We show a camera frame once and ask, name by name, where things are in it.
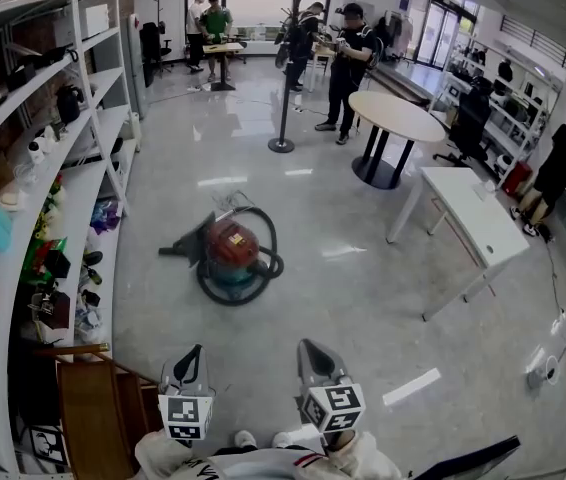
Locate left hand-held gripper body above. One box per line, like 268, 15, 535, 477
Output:
157, 378, 217, 442

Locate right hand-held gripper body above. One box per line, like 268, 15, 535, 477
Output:
295, 373, 367, 434

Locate red vacuum cleaner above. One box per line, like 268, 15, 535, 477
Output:
157, 206, 285, 308

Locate person's right forearm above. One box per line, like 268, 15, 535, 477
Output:
320, 428, 404, 480

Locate person's left forearm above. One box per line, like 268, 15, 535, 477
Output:
134, 428, 204, 480

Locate person's black trousers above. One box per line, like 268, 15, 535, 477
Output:
212, 443, 314, 457

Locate wooden chair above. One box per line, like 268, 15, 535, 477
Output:
35, 342, 164, 480

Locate person's white jacket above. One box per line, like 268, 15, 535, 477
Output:
182, 445, 344, 480

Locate black gift box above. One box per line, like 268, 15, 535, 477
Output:
44, 250, 72, 279
30, 290, 72, 330

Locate black head rig bar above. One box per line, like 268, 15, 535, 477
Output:
412, 435, 522, 480

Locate black framed picture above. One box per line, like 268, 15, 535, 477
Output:
27, 425, 70, 467

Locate purple foil bundle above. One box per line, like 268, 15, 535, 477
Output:
89, 198, 123, 236

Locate white flower pot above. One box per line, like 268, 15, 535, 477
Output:
45, 202, 67, 229

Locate white round floor device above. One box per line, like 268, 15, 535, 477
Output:
526, 355, 562, 389

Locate white rectangular desk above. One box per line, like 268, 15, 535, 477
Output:
385, 166, 532, 323

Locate white waste bin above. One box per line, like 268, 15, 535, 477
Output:
129, 111, 143, 153

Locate round beige table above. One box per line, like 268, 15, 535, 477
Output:
347, 90, 447, 191

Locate red bin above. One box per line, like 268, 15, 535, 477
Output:
501, 160, 534, 197

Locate black coat stand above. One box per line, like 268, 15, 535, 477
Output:
267, 0, 332, 154

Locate black office chair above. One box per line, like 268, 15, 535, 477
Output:
140, 21, 173, 77
432, 75, 494, 169

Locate black kettle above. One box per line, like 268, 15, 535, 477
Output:
55, 84, 86, 126

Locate grey tall cabinet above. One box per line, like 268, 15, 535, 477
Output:
121, 15, 149, 119

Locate white shelf rack with appliances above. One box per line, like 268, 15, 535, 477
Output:
430, 37, 562, 189

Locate light wooden table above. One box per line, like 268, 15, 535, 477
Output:
307, 45, 339, 92

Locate white appliance box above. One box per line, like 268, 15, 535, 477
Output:
52, 2, 110, 47

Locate black balcony railing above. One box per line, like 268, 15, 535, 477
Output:
500, 15, 566, 94

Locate grey power cable coil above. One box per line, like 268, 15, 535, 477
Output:
211, 189, 257, 212

